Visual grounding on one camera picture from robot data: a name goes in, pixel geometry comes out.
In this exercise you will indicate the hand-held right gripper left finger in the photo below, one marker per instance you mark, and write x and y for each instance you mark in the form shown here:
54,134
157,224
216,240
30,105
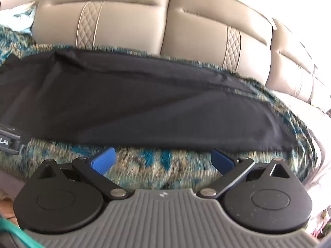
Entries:
104,159

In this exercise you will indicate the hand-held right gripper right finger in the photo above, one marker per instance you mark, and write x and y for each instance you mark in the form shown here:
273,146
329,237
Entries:
221,160

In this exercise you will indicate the black pants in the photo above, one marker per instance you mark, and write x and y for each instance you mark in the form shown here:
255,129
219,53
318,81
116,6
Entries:
134,100

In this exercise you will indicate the teal patterned blanket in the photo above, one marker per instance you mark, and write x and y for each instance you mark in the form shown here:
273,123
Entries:
155,165

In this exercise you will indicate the teal white cloth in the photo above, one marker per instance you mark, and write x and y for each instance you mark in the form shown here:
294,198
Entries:
18,20

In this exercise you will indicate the beige leather sofa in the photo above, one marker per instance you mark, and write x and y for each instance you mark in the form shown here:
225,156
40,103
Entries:
196,23

